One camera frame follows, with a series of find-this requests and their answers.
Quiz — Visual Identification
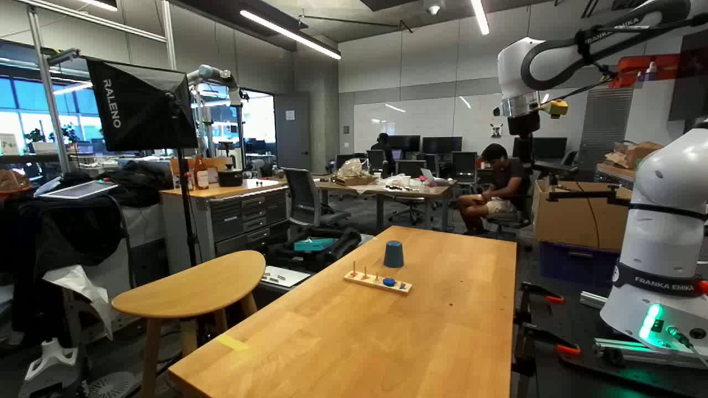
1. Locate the black pot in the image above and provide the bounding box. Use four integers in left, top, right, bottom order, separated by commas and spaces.
217, 167, 245, 187

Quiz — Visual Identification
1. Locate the cardboard box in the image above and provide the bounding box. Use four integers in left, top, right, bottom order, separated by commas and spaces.
532, 177, 631, 257

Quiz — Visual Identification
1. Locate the yellow tape strip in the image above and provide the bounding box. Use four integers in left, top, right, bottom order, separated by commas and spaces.
215, 334, 255, 353

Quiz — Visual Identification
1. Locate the orange tipped black clamp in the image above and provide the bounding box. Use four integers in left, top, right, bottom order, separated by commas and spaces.
514, 281, 570, 309
512, 321, 584, 364

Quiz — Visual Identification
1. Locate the cluttered wooden desk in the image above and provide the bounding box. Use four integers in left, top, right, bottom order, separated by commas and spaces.
314, 175, 457, 231

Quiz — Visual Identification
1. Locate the grey mesh office chair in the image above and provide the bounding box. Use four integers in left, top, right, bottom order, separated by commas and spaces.
281, 165, 353, 231

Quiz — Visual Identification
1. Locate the black floor bag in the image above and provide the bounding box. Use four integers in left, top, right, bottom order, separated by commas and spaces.
264, 223, 364, 274

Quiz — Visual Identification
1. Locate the black cloth pile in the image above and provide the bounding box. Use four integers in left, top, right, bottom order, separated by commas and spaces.
8, 187, 127, 339

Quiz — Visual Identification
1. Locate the black light stand pole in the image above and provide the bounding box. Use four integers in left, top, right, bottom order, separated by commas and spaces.
175, 145, 204, 269

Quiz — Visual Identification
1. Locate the grey door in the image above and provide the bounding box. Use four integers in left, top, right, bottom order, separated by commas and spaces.
276, 90, 314, 173

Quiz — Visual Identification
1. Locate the blue plastic cup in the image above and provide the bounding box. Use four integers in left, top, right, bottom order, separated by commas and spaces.
380, 239, 407, 269

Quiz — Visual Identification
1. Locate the yellow green wrist camera mount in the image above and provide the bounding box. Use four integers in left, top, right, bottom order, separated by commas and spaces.
544, 98, 573, 121

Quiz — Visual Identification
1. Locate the seated person dark shirt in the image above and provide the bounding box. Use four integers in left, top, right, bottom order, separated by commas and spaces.
456, 142, 534, 237

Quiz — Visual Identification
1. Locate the black softbox light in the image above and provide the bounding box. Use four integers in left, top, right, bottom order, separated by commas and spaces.
83, 56, 198, 155

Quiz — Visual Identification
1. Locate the teal case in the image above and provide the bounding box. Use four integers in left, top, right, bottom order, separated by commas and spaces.
290, 234, 343, 257

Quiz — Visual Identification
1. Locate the blue storage bin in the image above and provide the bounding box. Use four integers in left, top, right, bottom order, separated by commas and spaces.
537, 241, 621, 292

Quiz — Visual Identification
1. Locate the small wooden block tray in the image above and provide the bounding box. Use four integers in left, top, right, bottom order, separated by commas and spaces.
343, 258, 413, 295

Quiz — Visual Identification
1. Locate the short ceiling light strip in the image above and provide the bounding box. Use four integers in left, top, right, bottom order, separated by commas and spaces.
469, 0, 492, 37

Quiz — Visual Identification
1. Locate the round wooden stool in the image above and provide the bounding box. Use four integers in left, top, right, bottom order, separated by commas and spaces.
108, 248, 268, 398

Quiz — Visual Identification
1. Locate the wall whiteboard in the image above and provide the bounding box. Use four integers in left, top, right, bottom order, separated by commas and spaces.
350, 92, 512, 157

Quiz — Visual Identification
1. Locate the grey drawer cabinet wooden top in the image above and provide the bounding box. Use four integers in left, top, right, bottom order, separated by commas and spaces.
159, 177, 290, 277

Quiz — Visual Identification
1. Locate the red wall sign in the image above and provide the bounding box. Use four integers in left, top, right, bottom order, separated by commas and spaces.
606, 50, 682, 92

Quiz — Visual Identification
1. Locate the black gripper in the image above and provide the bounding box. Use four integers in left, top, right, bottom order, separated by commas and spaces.
507, 108, 544, 161

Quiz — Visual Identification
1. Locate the white crumpled cloth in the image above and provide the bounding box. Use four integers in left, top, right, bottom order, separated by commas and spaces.
40, 263, 115, 341

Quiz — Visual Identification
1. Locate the black computer monitor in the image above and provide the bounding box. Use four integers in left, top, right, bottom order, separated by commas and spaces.
530, 134, 570, 165
384, 132, 423, 157
420, 134, 464, 157

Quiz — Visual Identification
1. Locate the aluminium rail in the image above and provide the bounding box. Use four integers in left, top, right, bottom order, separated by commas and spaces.
590, 334, 708, 371

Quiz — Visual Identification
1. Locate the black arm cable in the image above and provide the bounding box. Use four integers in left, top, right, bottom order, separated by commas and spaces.
518, 0, 708, 94

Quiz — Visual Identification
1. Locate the long ceiling light strip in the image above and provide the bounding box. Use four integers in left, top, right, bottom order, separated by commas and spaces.
237, 6, 344, 63

